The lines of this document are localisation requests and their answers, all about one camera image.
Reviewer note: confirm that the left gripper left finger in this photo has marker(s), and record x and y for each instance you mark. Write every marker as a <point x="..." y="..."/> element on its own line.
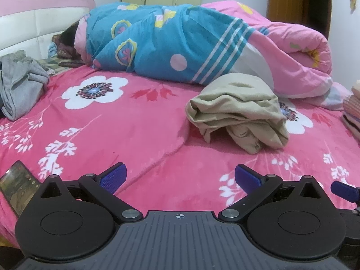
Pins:
<point x="100" y="189"/>

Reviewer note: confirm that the grey sweatshirt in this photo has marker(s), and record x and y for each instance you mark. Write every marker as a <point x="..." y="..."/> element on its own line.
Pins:
<point x="23" y="81"/>

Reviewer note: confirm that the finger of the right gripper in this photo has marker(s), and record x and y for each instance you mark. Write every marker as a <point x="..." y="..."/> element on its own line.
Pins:
<point x="345" y="191"/>

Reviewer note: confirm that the smartphone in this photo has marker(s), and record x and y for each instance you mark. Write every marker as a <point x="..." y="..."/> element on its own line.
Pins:
<point x="18" y="186"/>

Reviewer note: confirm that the beige trousers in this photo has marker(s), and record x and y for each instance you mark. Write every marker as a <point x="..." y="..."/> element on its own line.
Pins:
<point x="245" y="106"/>

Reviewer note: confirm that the sleeping person head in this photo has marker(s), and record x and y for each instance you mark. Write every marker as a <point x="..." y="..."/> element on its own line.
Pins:
<point x="65" y="43"/>

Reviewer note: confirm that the patterned pillow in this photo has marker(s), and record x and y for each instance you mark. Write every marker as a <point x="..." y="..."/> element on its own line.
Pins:
<point x="56" y="65"/>

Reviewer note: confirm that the brown wooden door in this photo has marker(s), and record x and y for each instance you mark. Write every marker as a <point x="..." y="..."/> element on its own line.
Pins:
<point x="315" y="14"/>

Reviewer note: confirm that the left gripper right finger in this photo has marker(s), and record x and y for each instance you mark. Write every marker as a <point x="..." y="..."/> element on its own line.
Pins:
<point x="260" y="189"/>

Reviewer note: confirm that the pink white headboard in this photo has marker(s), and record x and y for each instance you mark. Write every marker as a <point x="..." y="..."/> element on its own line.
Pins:
<point x="29" y="25"/>

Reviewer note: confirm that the wall sticker decoration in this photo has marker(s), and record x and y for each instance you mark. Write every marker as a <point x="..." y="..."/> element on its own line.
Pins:
<point x="353" y="5"/>

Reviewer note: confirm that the folded clothes stack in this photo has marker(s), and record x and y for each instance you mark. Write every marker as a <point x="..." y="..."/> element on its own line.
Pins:
<point x="351" y="114"/>

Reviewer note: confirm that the pink floral bed sheet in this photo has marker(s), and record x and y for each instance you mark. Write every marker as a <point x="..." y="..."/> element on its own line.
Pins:
<point x="88" y="120"/>

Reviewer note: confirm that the blue pink floral quilt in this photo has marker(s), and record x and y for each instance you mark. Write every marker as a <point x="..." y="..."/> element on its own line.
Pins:
<point x="198" y="44"/>

